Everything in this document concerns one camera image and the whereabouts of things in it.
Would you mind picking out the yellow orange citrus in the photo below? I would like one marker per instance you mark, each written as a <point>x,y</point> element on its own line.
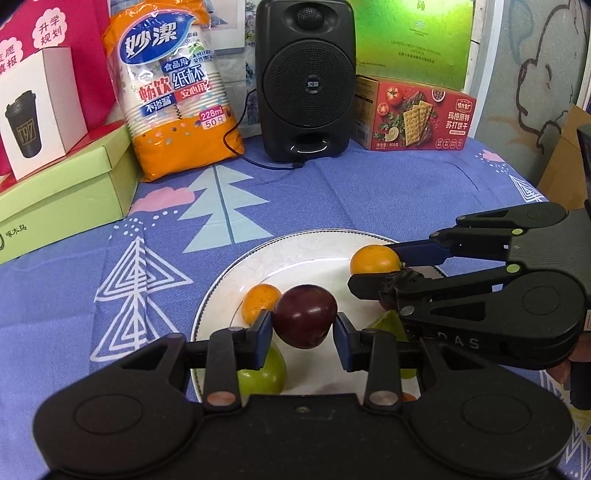
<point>261,302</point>
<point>374,261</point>

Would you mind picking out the green gift box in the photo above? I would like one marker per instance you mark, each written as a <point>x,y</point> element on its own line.
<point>406,46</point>

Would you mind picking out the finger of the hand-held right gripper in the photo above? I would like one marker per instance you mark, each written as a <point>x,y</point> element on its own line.
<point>420,254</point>
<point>364,285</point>

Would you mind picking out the black speaker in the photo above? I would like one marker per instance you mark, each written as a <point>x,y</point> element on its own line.
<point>304,92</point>

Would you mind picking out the pink paper bag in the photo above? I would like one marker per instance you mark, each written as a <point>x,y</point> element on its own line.
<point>83,69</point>

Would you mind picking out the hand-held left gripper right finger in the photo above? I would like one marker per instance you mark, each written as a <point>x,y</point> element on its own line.
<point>340,341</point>

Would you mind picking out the red cracker box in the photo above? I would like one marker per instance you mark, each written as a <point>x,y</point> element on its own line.
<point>415,115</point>

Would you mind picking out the brown cardboard box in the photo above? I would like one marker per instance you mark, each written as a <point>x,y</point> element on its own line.
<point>563,161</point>

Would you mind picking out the green shoebox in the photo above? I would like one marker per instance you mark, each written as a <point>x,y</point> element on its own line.
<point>55,207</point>

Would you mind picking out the blue printed tablecloth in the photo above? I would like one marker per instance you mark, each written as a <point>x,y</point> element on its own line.
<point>323,198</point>

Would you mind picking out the white plate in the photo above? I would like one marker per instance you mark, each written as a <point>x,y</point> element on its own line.
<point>300,258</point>

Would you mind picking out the landscape picture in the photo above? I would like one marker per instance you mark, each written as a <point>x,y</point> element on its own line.
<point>235,32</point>

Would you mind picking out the white cup box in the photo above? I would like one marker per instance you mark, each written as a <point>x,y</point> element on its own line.
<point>46,92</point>

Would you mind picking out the small red tomato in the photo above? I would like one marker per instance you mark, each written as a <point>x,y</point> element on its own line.
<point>408,397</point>

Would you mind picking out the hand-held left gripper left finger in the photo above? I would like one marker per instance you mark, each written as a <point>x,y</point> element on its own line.
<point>263,337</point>

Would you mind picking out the orange paper cup package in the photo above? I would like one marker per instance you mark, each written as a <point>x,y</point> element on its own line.
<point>184,152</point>

